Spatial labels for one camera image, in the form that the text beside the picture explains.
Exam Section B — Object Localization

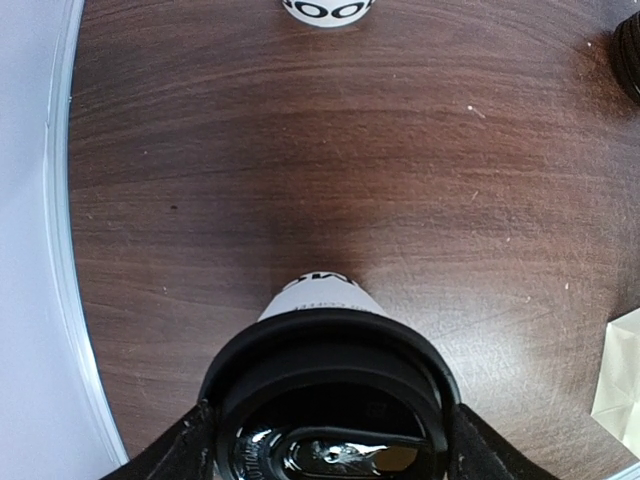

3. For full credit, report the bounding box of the brown paper takeout bag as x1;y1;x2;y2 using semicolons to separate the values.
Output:
591;309;639;457

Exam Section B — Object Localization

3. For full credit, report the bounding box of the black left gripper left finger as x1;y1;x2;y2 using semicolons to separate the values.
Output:
103;400;216;480

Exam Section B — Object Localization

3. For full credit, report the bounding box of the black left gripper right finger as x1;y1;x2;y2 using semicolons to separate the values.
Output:
447;403;557;480

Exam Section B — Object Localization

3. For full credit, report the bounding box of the stack of white paper cups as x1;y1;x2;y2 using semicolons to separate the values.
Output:
281;0;375;28

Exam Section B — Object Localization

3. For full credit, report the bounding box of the stack of black cup lids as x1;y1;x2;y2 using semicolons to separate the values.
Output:
609;12;639;105

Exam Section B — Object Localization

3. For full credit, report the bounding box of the white paper coffee cup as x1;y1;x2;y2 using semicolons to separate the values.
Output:
258;271;387;322

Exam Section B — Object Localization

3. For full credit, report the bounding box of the black plastic cup lid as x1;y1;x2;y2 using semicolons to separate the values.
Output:
200;308;460;479

